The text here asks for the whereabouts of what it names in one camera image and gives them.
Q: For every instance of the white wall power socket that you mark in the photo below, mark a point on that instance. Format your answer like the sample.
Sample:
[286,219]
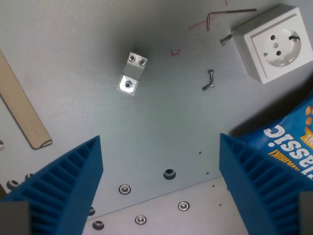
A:
[275,46]

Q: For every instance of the blue snack bag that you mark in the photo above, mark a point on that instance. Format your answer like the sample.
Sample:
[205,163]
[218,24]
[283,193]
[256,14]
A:
[283,139]

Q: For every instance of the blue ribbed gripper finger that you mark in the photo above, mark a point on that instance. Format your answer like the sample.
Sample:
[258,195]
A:
[58,186]
[259,181]

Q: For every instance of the aluminium angle bracket block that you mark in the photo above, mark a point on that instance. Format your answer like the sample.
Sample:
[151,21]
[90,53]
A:
[132,73]

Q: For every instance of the countersunk table screw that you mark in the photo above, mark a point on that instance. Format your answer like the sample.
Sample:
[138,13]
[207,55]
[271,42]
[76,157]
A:
[140,219]
[183,205]
[124,189]

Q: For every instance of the beige wooden strip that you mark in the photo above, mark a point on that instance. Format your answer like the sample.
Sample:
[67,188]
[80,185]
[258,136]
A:
[19,107]

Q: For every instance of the metal hex allen key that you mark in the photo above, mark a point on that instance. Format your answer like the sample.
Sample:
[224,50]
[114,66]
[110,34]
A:
[215,13]

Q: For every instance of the loose steel bolt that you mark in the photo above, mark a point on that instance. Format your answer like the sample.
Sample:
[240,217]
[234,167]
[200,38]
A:
[226,39]
[208,86]
[211,75]

